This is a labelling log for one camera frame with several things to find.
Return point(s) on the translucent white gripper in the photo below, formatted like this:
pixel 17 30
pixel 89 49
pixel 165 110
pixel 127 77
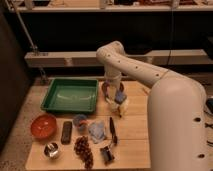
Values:
pixel 111 92

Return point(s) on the blue sponge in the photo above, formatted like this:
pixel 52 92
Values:
pixel 120 97

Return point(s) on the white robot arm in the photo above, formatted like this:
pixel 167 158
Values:
pixel 175 110

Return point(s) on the white paper cup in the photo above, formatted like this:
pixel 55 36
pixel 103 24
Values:
pixel 113 106

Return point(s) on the small blue cup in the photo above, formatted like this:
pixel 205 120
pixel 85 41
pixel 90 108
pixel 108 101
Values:
pixel 80 122

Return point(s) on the small metal cup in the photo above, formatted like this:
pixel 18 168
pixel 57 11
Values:
pixel 51 150

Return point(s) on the purple bowl with orange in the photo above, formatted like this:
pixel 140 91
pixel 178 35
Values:
pixel 105 86

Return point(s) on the black knife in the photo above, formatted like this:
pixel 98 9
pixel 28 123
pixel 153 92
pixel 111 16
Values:
pixel 113 131

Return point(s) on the green plastic tray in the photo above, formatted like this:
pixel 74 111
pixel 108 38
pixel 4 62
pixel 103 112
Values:
pixel 71 96

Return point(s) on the crumpled blue cloth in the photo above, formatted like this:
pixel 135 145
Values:
pixel 97 132

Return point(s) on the black rectangular remote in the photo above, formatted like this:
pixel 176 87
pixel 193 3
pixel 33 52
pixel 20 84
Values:
pixel 66 132

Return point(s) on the brown grape bunch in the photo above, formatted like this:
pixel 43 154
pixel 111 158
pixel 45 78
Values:
pixel 83 150

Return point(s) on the lower metal shelf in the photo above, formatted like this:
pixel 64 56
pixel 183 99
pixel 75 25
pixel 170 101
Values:
pixel 88 58

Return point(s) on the metal shelf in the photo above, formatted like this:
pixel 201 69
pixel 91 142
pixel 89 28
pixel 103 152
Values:
pixel 107 5
pixel 88 58

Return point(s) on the red bowl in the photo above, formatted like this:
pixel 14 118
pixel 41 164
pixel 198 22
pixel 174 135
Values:
pixel 43 126

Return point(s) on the upper metal shelf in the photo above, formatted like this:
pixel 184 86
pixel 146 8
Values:
pixel 107 5

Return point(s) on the diagonal metal pole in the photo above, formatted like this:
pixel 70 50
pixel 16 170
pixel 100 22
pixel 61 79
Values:
pixel 33 46

